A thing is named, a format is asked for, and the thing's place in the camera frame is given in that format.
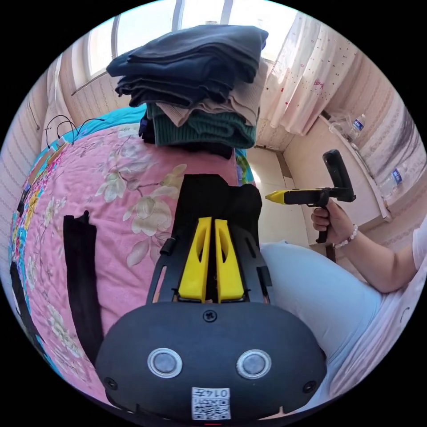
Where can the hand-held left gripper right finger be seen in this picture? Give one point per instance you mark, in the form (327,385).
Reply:
(230,273)

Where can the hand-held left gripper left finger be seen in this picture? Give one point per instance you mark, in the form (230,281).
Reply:
(195,267)

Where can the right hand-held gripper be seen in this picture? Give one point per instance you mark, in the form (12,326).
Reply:
(303,197)

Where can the black long pants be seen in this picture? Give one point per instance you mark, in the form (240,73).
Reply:
(217,196)

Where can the person's right forearm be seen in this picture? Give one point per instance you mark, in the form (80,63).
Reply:
(377,263)

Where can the person's right hand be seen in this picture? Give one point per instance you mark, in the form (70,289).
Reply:
(335,223)

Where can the person's body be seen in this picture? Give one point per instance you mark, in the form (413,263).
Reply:
(310,293)

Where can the clear plastic water bottle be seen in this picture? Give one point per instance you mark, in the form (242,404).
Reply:
(357,126)
(395,178)

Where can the pale pink patterned curtain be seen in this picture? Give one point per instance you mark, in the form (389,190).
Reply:
(307,70)

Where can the pile of clothes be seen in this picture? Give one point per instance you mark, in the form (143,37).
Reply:
(200,66)

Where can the window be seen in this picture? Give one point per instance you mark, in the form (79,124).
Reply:
(150,26)

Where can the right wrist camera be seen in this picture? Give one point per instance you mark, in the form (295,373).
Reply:
(338,173)

